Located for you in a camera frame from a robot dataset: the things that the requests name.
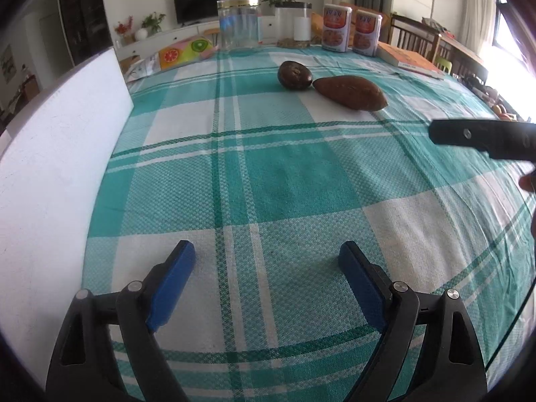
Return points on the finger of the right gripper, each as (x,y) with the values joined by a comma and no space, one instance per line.
(484,135)

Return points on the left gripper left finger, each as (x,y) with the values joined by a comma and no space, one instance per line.
(83,365)

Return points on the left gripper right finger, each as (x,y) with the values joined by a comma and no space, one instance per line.
(450,365)

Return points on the dark purple passion fruit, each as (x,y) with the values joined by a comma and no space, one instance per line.
(294,76)

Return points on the person's right hand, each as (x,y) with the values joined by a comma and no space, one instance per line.
(528,184)

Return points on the orange book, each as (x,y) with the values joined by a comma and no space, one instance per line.
(407,60)

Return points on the wooden chair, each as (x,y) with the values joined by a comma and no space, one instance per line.
(411,35)

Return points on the brown sweet potato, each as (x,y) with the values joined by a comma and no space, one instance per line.
(354,92)

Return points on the right orange tin can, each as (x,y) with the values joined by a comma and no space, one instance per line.
(367,33)

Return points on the orange tin can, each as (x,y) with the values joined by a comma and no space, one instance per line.
(367,33)
(337,22)

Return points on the white foam board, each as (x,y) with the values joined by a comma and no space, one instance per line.
(53,158)

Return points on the left orange tin can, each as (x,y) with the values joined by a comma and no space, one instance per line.
(337,22)

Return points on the orange cushion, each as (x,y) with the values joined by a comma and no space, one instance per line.
(317,19)

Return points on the teal white plaid tablecloth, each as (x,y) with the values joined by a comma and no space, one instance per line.
(268,183)

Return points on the clear jar black lid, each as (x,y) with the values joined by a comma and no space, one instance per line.
(293,24)

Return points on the clear jar gold lid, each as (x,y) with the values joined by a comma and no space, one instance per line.
(239,24)

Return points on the white tv cabinet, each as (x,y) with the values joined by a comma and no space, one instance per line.
(161,40)

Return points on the fruit print pillow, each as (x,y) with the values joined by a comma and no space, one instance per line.
(186,51)

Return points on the red flower vase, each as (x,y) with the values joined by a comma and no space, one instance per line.
(124,30)

